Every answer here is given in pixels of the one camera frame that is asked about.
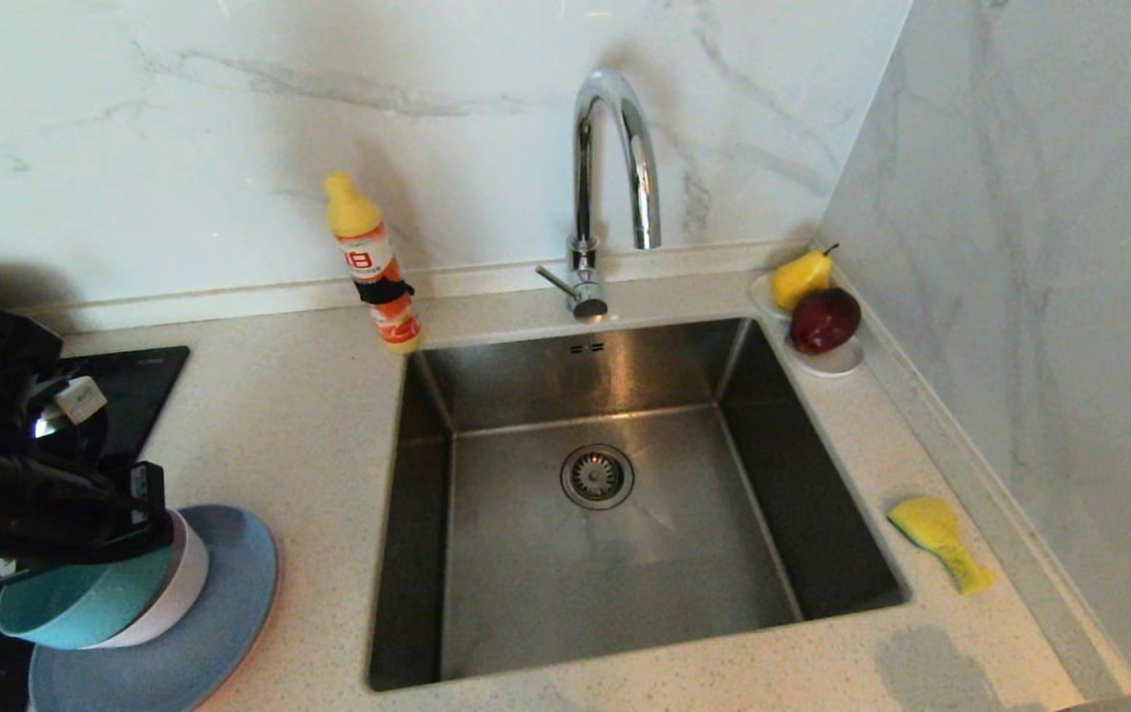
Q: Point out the small white fruit dish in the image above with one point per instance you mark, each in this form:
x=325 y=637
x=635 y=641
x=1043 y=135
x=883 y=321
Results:
x=834 y=365

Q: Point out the dark red apple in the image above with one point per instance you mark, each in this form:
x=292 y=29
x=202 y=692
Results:
x=823 y=321

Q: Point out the small pale pink plate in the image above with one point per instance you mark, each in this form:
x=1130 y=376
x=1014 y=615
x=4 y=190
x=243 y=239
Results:
x=185 y=583

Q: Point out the yellow pear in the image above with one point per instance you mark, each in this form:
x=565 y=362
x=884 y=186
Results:
x=798 y=280

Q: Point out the black induction cooktop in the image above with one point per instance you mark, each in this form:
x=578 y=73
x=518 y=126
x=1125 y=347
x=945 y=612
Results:
x=145 y=386

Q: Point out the chrome gooseneck faucet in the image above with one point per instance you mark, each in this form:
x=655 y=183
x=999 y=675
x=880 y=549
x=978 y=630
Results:
x=582 y=198

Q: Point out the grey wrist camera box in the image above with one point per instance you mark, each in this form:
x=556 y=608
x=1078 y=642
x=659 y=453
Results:
x=71 y=403

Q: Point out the stainless steel sink basin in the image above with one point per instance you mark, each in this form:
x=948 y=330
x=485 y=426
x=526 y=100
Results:
x=526 y=554

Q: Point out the teal bowl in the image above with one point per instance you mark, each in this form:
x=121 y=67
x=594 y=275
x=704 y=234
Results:
x=81 y=603

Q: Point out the round metal drain strainer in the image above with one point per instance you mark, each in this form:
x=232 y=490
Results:
x=597 y=477

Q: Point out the yellow fish-shaped sponge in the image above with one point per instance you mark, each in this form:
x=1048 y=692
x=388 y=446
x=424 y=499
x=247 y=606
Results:
x=931 y=524

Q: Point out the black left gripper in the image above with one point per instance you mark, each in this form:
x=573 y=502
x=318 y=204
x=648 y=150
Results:
x=22 y=494

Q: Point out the yellow-capped dish soap bottle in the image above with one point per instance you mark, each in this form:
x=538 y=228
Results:
x=373 y=262

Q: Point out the blue plate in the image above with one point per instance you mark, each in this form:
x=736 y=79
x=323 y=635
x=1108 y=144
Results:
x=219 y=613

